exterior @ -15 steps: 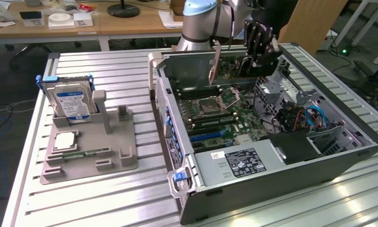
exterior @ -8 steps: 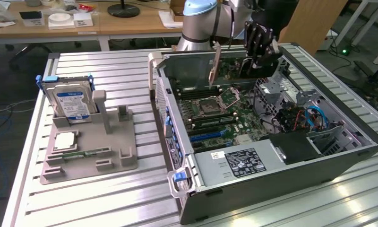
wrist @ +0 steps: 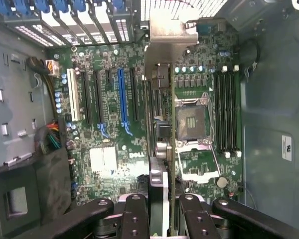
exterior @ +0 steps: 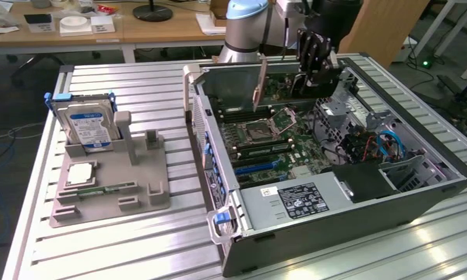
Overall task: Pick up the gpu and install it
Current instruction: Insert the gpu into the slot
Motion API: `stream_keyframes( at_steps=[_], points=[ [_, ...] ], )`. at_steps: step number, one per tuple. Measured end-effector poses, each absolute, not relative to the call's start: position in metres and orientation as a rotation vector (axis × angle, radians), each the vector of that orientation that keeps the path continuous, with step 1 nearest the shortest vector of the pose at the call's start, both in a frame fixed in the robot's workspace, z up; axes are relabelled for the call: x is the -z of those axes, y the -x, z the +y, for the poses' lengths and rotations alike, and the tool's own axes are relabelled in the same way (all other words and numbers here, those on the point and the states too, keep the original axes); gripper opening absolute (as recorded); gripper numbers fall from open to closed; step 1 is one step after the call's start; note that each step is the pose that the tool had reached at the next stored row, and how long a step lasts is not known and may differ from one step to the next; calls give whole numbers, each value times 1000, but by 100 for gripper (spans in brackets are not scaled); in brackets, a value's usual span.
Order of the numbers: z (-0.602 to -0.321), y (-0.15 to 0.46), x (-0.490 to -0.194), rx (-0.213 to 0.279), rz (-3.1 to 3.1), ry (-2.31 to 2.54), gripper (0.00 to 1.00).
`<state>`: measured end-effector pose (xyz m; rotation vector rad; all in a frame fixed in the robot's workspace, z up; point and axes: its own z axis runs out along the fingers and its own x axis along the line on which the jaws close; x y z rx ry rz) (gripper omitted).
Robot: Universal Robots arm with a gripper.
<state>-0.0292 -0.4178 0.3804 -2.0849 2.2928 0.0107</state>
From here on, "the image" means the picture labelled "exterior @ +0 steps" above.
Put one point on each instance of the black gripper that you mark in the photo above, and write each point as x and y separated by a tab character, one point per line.
312	52

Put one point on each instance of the low-profile graphics card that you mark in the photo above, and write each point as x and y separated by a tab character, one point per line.
280	84

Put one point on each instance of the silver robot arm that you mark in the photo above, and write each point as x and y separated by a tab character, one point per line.
243	32

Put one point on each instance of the wooden panel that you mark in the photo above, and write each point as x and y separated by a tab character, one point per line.
381	29

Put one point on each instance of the metal socket cover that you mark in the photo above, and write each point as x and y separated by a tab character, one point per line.
284	118

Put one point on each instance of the stack of white papers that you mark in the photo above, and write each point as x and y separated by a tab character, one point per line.
209	24

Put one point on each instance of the cardboard box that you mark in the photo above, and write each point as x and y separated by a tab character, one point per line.
218	8

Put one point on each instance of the CPU socket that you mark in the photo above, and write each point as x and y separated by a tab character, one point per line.
256	129

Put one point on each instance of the green motherboard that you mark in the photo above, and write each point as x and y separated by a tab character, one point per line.
295	151

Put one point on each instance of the installed black RAM stick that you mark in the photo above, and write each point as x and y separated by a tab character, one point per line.
264	148

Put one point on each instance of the blue expansion slot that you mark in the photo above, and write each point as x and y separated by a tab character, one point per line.
255	168

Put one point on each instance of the black lamp base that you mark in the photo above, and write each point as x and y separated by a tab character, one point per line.
152	13

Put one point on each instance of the grey power supply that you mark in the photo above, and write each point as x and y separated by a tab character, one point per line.
295	198

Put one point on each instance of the white labelled box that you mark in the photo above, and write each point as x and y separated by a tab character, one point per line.
101	24

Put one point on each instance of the grey parts rack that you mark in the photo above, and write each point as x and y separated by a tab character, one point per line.
140	175

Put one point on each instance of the white round container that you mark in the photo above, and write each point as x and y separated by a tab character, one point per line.
74	26

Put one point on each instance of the open PC case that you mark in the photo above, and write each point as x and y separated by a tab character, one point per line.
335	233

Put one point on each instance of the hard disk with blue carrier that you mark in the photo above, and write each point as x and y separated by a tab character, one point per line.
85	125

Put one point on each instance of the wooden desk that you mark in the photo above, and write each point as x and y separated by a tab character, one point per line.
61	41

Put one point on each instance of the white box with black top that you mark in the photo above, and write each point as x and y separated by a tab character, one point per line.
38	22

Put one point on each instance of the green RAM stick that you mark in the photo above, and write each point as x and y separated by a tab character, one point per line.
104	189

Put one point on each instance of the silver CPU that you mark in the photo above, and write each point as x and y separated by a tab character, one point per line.
78	174

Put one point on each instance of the white desk frame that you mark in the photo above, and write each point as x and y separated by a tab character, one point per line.
451	23

